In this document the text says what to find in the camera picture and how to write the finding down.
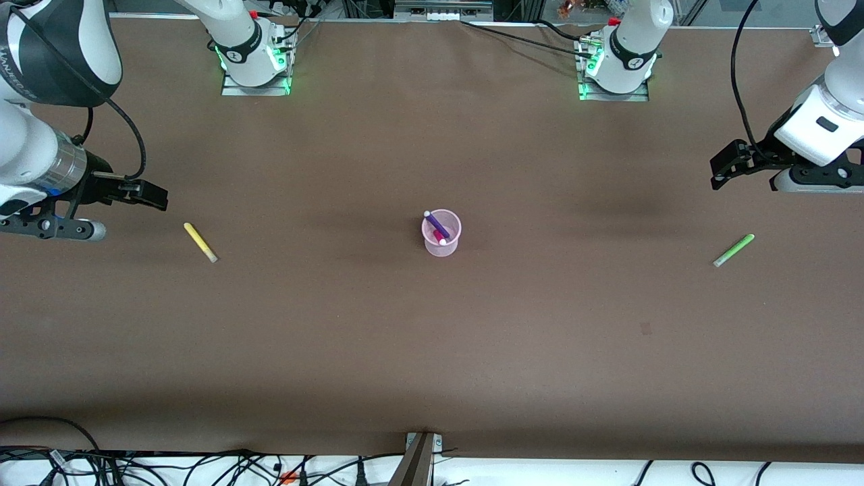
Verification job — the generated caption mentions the purple marker pen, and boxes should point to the purple marker pen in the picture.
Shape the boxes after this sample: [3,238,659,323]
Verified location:
[423,210,452,239]

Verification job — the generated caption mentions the yellow marker pen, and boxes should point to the yellow marker pen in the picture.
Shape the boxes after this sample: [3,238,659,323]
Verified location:
[183,222,219,264]

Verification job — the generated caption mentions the green marker pen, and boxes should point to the green marker pen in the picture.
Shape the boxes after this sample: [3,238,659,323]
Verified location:
[713,234,755,268]

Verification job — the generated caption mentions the pink plastic cup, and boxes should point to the pink plastic cup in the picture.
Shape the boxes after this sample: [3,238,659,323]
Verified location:
[421,209,462,258]

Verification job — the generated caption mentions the grey power strip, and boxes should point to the grey power strip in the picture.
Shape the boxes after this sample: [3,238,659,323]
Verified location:
[394,0,495,22]

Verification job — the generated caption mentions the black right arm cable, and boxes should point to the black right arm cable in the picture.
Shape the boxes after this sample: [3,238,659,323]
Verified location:
[10,7,148,182]

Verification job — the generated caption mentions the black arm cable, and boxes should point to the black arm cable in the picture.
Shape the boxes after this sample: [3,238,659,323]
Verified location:
[10,7,148,182]
[731,0,767,153]

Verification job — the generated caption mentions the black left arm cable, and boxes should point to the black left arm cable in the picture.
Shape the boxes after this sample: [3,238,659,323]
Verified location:
[731,0,767,153]

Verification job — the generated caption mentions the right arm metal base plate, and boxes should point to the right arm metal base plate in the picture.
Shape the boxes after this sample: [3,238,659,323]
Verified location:
[221,66,293,97]

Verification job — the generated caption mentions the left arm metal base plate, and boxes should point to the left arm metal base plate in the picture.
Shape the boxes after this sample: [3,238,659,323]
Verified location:
[578,76,651,103]

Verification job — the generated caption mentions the short black table cable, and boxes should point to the short black table cable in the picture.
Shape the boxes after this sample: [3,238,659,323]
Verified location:
[533,19,589,40]

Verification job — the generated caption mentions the long black table cable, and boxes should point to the long black table cable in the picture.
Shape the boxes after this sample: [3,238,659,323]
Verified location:
[460,20,595,59]

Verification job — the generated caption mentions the black looped floor cable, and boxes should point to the black looped floor cable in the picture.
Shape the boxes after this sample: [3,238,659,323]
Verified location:
[0,416,103,454]

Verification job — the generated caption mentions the tangled black floor cables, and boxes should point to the tangled black floor cables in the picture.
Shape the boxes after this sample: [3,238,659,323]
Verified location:
[0,447,406,486]

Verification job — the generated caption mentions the metal table edge bracket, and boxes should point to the metal table edge bracket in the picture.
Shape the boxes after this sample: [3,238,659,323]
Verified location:
[388,432,444,486]

